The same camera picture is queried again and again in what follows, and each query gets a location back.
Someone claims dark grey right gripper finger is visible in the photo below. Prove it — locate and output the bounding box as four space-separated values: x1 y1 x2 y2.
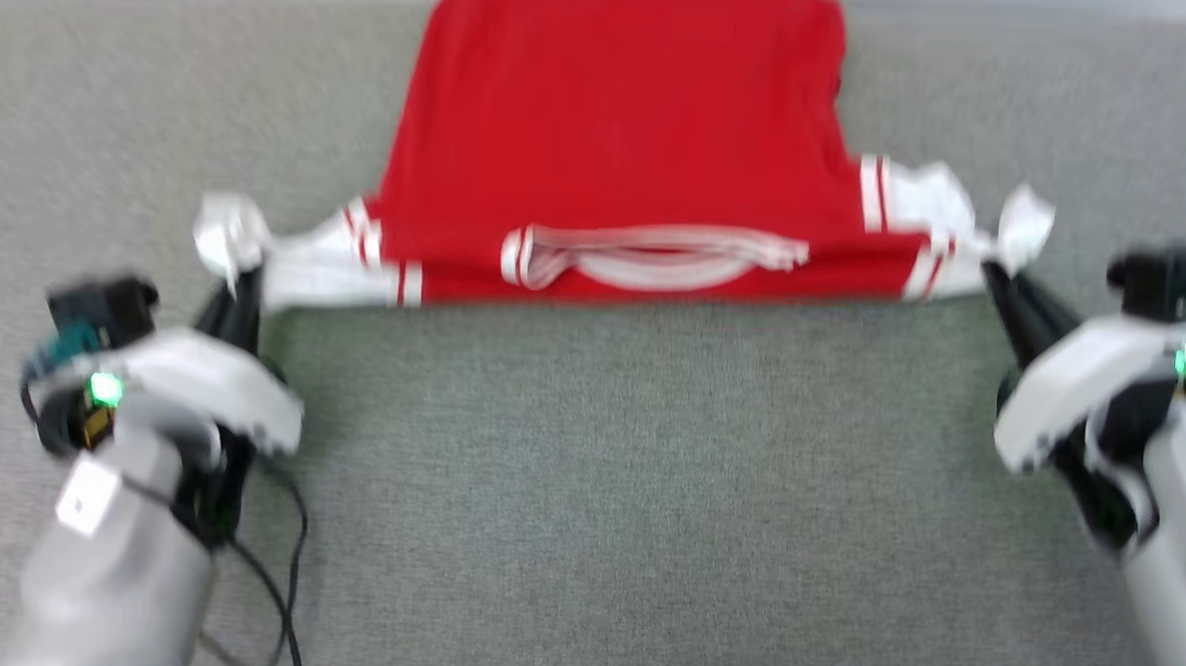
975 260 1065 382

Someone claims teal cable connector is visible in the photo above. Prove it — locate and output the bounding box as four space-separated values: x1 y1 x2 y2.
25 316 104 379

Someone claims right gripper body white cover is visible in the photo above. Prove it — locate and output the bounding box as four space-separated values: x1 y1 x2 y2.
988 309 1186 556

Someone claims red jersey with number 23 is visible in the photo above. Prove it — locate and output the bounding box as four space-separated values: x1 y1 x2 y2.
189 0 1066 346

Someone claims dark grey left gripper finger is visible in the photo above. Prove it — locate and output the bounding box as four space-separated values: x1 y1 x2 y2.
195 266 264 357

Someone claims thin black cable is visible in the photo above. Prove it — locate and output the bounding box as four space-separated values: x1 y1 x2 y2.
196 456 315 666

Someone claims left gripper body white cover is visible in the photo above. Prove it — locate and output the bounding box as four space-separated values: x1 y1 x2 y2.
19 318 307 548

